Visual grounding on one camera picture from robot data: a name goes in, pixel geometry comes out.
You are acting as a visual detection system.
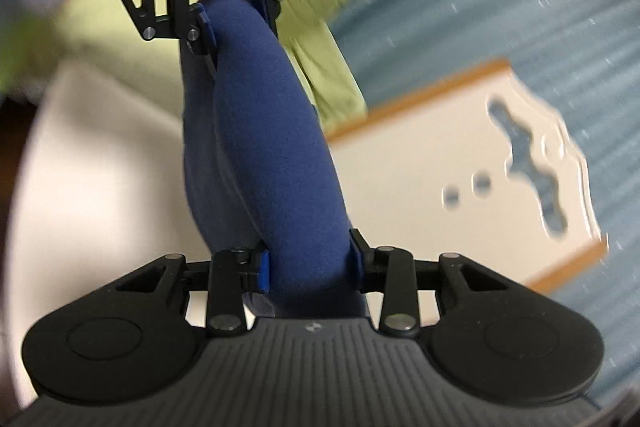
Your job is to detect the white wood-trimmed furniture panel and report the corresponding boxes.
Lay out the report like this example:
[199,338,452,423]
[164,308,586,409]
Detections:
[325,59,609,296]

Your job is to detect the navy blue garment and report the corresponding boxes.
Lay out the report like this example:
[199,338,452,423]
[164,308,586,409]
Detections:
[181,0,374,321]

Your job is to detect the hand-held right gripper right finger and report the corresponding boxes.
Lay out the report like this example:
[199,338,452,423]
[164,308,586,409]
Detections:
[348,228,502,338]

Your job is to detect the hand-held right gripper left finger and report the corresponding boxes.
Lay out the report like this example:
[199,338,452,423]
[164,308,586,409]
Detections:
[115,242,272,339]

